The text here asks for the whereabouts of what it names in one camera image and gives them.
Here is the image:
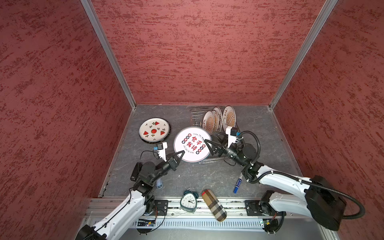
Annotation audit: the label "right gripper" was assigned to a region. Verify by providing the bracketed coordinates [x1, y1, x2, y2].
[205, 131, 247, 167]

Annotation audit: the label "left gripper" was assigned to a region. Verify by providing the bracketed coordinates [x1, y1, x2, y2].
[150, 149, 185, 184]

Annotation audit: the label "white plate red text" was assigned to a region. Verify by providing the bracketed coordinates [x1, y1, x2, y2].
[174, 127, 212, 163]

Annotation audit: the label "white plate red dots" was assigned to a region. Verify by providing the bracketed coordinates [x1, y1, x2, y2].
[213, 107, 223, 132]

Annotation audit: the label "dark striped rim plate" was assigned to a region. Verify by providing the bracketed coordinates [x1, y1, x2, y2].
[138, 117, 172, 144]

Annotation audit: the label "watermelon pattern plate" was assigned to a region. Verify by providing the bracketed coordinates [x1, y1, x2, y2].
[138, 117, 171, 142]

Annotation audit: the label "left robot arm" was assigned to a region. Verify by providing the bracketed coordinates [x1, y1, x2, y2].
[76, 151, 185, 240]

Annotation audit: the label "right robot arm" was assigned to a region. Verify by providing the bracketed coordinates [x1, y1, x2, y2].
[205, 130, 366, 231]

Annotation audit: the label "small sunburst plate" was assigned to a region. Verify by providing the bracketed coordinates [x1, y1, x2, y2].
[202, 111, 215, 135]

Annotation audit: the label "brown patterned plate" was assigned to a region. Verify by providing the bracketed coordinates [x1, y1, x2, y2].
[223, 106, 236, 131]

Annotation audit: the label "small light blue object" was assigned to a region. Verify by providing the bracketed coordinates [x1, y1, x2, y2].
[156, 179, 163, 189]

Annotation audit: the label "blue marker pen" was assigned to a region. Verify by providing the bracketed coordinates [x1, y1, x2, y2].
[233, 174, 243, 194]

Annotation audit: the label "teal alarm clock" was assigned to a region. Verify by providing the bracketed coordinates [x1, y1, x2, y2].
[180, 187, 199, 214]

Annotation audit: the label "black rectangular block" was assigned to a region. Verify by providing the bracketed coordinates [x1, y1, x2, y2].
[130, 162, 142, 182]

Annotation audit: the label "plaid cylindrical case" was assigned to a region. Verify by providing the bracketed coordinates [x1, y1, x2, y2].
[202, 189, 227, 222]

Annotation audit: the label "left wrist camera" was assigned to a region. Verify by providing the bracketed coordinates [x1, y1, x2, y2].
[154, 142, 168, 162]

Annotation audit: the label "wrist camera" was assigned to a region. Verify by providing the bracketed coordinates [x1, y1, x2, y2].
[154, 142, 168, 162]
[226, 126, 240, 148]

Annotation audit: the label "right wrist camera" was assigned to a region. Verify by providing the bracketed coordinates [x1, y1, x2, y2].
[226, 126, 240, 148]

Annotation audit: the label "wire dish rack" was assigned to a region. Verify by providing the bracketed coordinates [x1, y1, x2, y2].
[189, 107, 244, 165]

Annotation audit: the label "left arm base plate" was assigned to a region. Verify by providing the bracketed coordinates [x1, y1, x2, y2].
[144, 199, 169, 217]

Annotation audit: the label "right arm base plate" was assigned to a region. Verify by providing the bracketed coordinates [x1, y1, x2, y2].
[245, 200, 286, 217]

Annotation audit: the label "aluminium front rail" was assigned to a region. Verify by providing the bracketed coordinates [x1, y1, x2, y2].
[85, 197, 272, 219]

